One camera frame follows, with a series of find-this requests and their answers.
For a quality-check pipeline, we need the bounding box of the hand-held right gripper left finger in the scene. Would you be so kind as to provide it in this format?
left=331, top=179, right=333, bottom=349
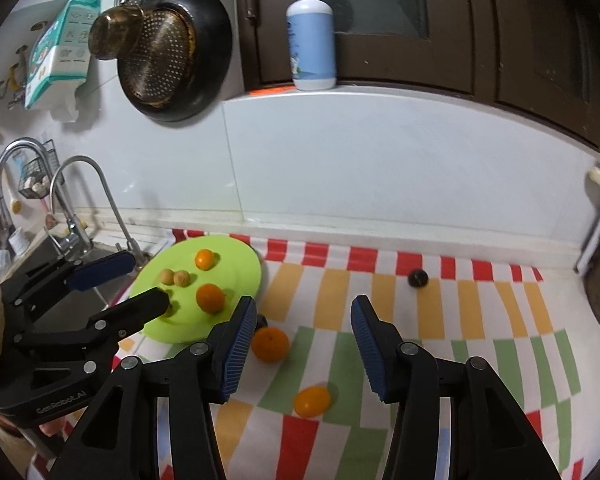
left=45, top=296, right=258, bottom=480

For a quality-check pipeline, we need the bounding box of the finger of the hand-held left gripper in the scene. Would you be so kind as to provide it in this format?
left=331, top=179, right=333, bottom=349
left=2, top=250, right=137, bottom=317
left=12, top=287, right=171, bottom=356

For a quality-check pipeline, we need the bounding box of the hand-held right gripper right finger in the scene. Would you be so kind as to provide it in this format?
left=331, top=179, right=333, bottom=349
left=350, top=295, right=566, bottom=480

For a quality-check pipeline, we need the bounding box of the large orange mandarin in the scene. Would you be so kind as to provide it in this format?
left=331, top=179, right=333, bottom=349
left=195, top=283, right=226, bottom=314
left=250, top=326, right=289, bottom=363

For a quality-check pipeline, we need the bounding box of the green plate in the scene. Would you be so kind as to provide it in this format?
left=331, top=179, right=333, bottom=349
left=129, top=237, right=264, bottom=345

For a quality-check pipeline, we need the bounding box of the person's left hand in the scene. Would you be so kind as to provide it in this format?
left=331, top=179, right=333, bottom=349
left=0, top=285, right=87, bottom=468

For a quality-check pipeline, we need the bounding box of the steel sink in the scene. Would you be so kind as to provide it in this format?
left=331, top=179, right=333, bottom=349
left=0, top=235, right=146, bottom=331

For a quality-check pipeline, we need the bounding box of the thin gooseneck faucet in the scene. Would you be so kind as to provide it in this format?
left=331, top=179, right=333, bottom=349
left=49, top=156, right=146, bottom=266

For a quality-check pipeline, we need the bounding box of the striped colourful table cloth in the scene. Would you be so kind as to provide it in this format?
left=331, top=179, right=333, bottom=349
left=35, top=228, right=588, bottom=480

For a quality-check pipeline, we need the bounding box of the large steel mixer faucet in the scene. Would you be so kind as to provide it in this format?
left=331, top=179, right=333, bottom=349
left=0, top=137, right=93, bottom=261

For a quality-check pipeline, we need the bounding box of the perforated metal strainer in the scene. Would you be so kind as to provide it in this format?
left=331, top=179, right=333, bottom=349
left=119, top=7, right=198, bottom=106

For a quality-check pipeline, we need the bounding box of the paper towel pack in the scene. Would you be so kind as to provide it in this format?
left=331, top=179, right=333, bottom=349
left=24, top=0, right=102, bottom=122

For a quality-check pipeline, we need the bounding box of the small brass pot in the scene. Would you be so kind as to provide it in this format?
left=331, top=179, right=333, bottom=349
left=88, top=0, right=146, bottom=61

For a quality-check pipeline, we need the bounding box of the black frying pan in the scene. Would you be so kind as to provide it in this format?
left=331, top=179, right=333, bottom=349
left=116, top=0, right=232, bottom=123

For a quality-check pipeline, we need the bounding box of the white blue pump bottle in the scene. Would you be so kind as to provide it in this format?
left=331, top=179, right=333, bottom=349
left=286, top=0, right=337, bottom=92

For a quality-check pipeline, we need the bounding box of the black wire basket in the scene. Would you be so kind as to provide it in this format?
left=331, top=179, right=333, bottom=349
left=17, top=142, right=61, bottom=200

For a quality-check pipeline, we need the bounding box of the brown wooden window frame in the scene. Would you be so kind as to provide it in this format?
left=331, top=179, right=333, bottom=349
left=232, top=0, right=600, bottom=151

